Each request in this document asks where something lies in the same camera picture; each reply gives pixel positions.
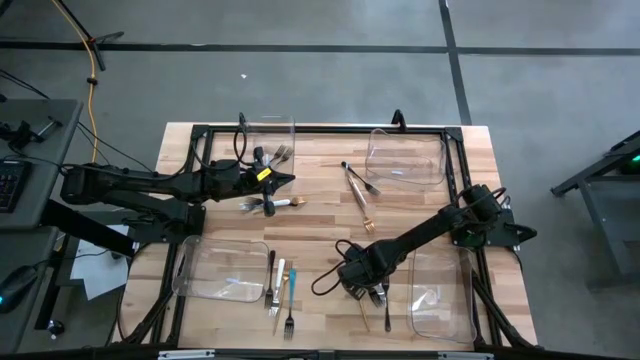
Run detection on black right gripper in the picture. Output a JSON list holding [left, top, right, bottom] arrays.
[[338, 243, 391, 302]]

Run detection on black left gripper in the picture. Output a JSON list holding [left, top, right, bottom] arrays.
[[234, 146, 296, 218]]

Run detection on cutlery pile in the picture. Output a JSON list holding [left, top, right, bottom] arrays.
[[358, 298, 373, 333]]

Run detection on clear plastic bin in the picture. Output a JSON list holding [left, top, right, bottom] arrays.
[[171, 234, 271, 304], [239, 115, 297, 194], [407, 244, 479, 345], [363, 127, 448, 187]]

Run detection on black desk support beam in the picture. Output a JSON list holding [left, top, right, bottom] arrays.
[[39, 198, 137, 259]]

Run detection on white paper sheet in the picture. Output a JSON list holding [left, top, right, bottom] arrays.
[[69, 224, 139, 301]]

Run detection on black tripod stand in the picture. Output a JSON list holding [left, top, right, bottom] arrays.
[[52, 0, 125, 72]]

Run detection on grey low desk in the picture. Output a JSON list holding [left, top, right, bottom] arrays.
[[0, 225, 61, 354]]

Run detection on black desk clamp device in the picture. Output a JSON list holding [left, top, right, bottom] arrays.
[[0, 115, 65, 151]]

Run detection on black keyboard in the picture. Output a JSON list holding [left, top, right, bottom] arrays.
[[0, 158, 32, 215]]

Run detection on dark grey cart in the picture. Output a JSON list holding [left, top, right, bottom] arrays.
[[549, 128, 640, 291]]

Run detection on black computer mouse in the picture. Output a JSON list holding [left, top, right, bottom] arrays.
[[0, 264, 40, 315]]

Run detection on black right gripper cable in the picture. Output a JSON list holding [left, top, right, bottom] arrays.
[[310, 238, 351, 297]]

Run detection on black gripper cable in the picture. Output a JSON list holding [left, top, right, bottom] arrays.
[[191, 112, 251, 176], [310, 238, 351, 297]]

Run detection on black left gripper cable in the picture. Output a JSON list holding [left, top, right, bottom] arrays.
[[191, 112, 251, 176]]

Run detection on black metal rig frame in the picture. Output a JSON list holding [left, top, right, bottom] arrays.
[[112, 122, 540, 360]]

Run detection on white metal bracket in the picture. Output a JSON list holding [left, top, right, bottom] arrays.
[[157, 349, 216, 360], [437, 352, 495, 360]]

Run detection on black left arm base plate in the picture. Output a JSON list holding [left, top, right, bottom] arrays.
[[124, 204, 207, 245]]

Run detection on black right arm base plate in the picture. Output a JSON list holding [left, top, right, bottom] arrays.
[[449, 207, 539, 249]]

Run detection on yellow power cable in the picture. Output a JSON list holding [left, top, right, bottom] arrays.
[[49, 0, 101, 165]]

